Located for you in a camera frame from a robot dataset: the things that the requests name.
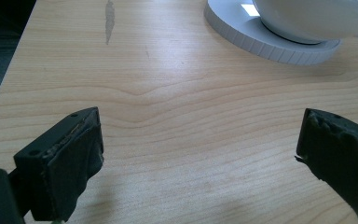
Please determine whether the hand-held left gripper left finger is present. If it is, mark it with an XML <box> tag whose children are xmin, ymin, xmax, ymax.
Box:
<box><xmin>8</xmin><ymin>106</ymin><xmax>104</xmax><ymax>222</ymax></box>

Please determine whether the white bowl with silver rim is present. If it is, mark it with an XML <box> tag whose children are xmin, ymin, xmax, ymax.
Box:
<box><xmin>252</xmin><ymin>0</ymin><xmax>358</xmax><ymax>45</ymax></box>

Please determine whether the white jewelry stand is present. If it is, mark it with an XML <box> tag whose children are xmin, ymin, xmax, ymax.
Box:
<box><xmin>203</xmin><ymin>0</ymin><xmax>358</xmax><ymax>66</ymax></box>

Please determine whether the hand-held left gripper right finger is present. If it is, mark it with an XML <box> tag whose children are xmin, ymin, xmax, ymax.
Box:
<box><xmin>294</xmin><ymin>107</ymin><xmax>358</xmax><ymax>224</ymax></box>

